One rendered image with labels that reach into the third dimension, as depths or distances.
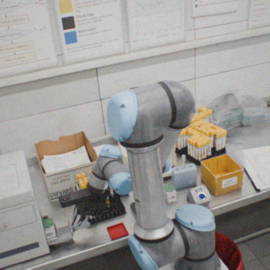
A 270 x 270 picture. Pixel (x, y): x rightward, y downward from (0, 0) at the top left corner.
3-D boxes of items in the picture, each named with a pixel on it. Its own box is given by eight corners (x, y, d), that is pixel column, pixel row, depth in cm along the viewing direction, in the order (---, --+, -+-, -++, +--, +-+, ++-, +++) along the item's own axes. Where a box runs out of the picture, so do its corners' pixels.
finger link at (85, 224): (86, 237, 147) (95, 217, 145) (71, 235, 144) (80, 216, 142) (84, 232, 150) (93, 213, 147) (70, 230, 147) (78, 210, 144)
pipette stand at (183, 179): (176, 194, 167) (175, 175, 162) (170, 185, 173) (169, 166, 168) (197, 188, 169) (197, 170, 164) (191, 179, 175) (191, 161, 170)
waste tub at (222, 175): (214, 197, 163) (215, 178, 158) (199, 179, 174) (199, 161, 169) (243, 188, 166) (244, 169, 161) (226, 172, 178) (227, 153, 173)
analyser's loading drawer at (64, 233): (19, 257, 140) (15, 246, 137) (17, 244, 145) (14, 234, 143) (75, 239, 145) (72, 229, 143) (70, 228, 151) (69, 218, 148)
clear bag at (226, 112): (216, 137, 204) (217, 105, 195) (194, 125, 217) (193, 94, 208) (250, 121, 216) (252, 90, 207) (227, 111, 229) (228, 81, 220)
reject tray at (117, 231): (111, 240, 147) (111, 238, 146) (106, 228, 152) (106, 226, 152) (128, 234, 148) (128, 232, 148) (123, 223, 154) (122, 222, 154)
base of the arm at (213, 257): (228, 281, 121) (228, 257, 117) (180, 291, 120) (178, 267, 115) (212, 249, 135) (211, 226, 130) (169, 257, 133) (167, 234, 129)
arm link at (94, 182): (94, 178, 136) (88, 166, 142) (90, 190, 137) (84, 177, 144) (113, 182, 139) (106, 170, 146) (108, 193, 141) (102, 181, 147)
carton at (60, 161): (49, 203, 168) (42, 175, 161) (39, 169, 192) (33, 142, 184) (104, 187, 175) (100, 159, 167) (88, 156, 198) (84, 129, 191)
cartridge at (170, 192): (167, 205, 161) (167, 192, 158) (163, 198, 165) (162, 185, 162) (176, 202, 162) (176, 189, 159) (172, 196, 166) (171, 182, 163)
